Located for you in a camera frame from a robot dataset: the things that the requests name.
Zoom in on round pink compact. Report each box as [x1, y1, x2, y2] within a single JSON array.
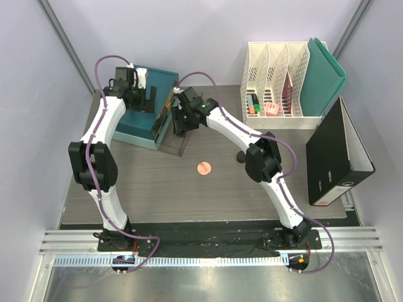
[[197, 162, 212, 176]]

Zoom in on aluminium rail frame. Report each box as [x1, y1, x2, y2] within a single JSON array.
[[40, 226, 383, 257]]

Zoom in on white slotted cable duct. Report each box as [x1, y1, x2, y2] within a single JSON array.
[[53, 254, 289, 268]]

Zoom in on white file organizer rack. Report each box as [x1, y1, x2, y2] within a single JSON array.
[[240, 42, 321, 130]]

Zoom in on teal drawer organizer box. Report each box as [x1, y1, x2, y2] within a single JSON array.
[[113, 68, 179, 150]]

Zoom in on clear smoky drawer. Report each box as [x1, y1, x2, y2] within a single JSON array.
[[152, 72, 179, 142], [155, 91, 192, 157]]

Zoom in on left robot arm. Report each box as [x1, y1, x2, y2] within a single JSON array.
[[68, 64, 160, 251]]

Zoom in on green plastic folder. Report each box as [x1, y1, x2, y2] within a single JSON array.
[[300, 38, 346, 116]]

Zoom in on black lever arch binder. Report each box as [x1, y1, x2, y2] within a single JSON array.
[[306, 97, 375, 206]]

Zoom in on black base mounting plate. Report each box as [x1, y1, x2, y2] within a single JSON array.
[[93, 220, 322, 257]]

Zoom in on magenta booklet in rack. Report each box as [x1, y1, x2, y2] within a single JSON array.
[[281, 71, 293, 116]]

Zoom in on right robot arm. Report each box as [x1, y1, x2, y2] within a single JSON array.
[[171, 87, 311, 249]]

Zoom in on highlighter markers pack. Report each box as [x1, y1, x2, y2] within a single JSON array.
[[246, 93, 260, 115]]

